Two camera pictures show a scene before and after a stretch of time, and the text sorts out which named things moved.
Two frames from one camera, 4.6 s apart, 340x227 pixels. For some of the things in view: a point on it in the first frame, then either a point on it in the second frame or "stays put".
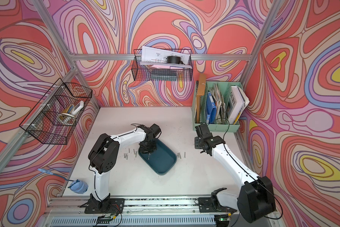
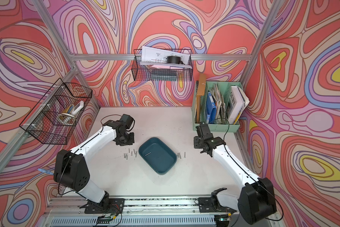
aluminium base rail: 163,211 stays put
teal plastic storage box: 163,160 stays put
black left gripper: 144,150 → 131,141
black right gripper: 197,143 stays put
